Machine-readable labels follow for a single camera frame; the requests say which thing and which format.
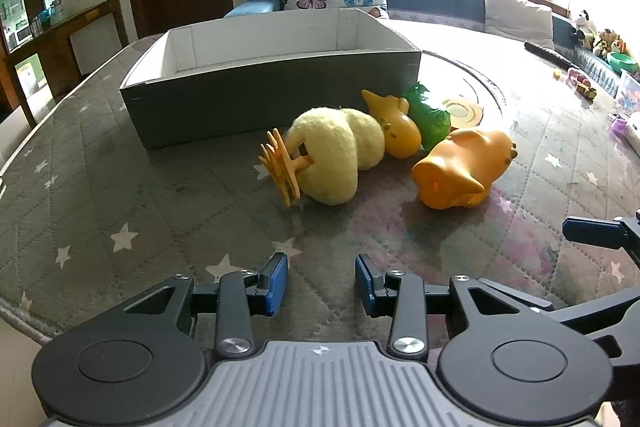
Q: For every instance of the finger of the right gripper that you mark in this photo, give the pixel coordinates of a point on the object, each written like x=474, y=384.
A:
x=619, y=233

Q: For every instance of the dark wooden sideboard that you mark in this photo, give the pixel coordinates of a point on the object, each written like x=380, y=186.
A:
x=57, y=56

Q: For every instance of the white sofa cushion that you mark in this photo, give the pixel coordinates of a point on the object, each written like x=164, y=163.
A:
x=520, y=20

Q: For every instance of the green bowl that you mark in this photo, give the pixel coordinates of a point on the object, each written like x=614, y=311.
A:
x=621, y=62

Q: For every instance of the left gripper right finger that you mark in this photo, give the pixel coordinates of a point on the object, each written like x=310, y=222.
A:
x=407, y=300

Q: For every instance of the blue sofa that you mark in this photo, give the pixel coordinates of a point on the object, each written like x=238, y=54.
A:
x=468, y=14

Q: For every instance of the grey star quilted tablecloth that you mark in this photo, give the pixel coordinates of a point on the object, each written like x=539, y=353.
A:
x=89, y=217

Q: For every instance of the small orange rubber toy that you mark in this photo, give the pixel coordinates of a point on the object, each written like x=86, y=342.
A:
x=401, y=134

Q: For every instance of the green toy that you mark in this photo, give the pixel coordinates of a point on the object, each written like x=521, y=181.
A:
x=431, y=118

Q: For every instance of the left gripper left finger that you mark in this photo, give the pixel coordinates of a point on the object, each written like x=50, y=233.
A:
x=235, y=299

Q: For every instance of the black induction cooktop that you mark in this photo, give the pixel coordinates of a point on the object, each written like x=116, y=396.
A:
x=480, y=86

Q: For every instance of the round yellow disc toy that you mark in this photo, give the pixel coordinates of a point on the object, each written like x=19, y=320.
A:
x=463, y=114

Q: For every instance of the yellow plush duck toy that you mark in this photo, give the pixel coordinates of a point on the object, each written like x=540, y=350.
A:
x=322, y=154

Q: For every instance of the large orange rubber toy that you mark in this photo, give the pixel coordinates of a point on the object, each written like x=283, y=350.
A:
x=460, y=170

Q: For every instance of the dark cardboard box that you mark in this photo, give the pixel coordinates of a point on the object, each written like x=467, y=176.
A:
x=256, y=72

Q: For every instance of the black remote control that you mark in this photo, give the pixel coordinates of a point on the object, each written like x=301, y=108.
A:
x=549, y=55

